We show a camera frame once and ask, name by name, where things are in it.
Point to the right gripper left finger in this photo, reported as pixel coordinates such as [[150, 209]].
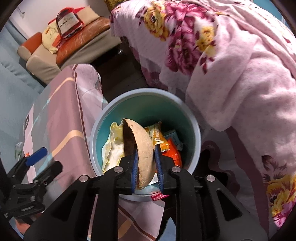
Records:
[[128, 181]]

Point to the brown coconut shell bowl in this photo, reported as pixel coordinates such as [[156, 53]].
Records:
[[135, 135]]

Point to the light blue bed sheet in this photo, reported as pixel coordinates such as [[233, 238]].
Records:
[[19, 90]]

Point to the yellow cloth on sofa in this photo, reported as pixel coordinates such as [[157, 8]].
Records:
[[51, 37]]

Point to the pink floral blanket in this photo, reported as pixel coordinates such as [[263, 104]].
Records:
[[233, 64]]

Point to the teal white trash bin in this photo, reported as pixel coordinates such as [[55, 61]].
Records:
[[147, 106]]

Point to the yellow orange snack bag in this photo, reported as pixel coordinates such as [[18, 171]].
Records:
[[157, 138]]

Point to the green clear plastic wrapper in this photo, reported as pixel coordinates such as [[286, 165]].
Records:
[[18, 150]]

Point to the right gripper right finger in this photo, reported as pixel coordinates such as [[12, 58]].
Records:
[[164, 164]]

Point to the light blue milk carton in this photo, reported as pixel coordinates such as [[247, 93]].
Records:
[[173, 135]]

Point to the orange snack wrapper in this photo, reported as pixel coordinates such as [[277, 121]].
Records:
[[173, 153]]

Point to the person's left hand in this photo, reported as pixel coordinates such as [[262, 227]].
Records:
[[22, 226]]

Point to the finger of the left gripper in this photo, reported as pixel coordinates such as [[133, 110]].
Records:
[[36, 156], [49, 173]]

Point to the yellow crumpled wrapper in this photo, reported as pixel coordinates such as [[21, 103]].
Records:
[[113, 149]]

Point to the red white liquor bag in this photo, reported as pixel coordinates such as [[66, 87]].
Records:
[[68, 23]]

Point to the beige orange leather sofa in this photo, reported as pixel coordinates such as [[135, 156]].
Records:
[[84, 47]]

